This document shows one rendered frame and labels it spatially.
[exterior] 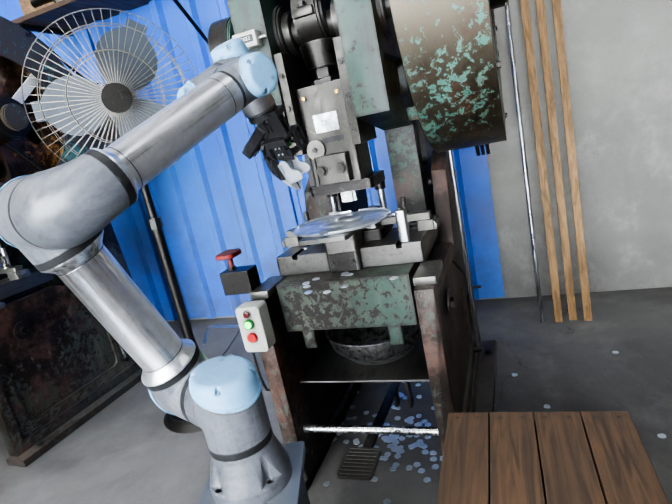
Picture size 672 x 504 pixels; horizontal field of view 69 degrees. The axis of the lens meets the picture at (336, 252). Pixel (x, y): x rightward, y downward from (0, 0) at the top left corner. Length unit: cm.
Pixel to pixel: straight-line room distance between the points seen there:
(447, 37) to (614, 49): 163
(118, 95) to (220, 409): 129
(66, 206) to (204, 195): 236
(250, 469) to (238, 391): 14
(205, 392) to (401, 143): 106
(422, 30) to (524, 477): 88
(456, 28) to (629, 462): 88
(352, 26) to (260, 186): 169
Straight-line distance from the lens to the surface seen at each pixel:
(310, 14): 146
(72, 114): 193
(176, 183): 320
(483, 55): 109
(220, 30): 159
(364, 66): 136
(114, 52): 197
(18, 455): 253
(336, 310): 139
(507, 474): 108
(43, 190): 77
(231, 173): 296
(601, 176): 265
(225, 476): 95
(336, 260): 140
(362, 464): 145
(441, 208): 171
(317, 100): 144
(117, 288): 90
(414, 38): 108
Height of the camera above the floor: 104
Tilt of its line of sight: 14 degrees down
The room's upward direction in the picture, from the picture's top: 12 degrees counter-clockwise
